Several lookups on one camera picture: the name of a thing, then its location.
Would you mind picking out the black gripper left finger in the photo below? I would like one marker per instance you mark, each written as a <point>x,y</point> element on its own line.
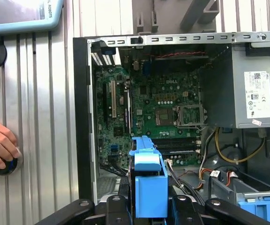
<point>117,211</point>

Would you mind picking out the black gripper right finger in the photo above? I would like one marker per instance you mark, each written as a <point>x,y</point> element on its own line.
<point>184,211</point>

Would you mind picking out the hard disk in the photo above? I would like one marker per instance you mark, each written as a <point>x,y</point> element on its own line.
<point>148,192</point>

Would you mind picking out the metal disk bay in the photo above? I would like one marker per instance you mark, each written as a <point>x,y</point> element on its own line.
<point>228,187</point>

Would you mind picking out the blue disk carrier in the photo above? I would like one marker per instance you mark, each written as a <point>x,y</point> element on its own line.
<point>261,208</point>

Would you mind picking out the black RAM slot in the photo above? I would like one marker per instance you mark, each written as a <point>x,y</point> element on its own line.
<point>177,152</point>
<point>174,141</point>

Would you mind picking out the locking lever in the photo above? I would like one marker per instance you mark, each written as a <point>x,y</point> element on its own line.
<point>199,128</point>

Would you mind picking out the CPU socket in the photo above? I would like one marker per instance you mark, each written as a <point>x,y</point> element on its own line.
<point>164,116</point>

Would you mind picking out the black open PC case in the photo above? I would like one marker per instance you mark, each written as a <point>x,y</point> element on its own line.
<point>82,117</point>

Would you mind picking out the metal socket cover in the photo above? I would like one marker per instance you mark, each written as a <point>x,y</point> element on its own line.
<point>188,107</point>

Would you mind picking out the white expansion slot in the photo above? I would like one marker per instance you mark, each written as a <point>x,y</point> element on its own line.
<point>113,98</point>

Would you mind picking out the green motherboard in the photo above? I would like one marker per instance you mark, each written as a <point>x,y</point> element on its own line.
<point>148,93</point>

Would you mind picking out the grey power supply unit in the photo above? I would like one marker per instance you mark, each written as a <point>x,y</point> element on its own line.
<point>231,93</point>

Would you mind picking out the pale blue teach pendant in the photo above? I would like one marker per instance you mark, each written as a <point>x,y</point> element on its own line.
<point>12,14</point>

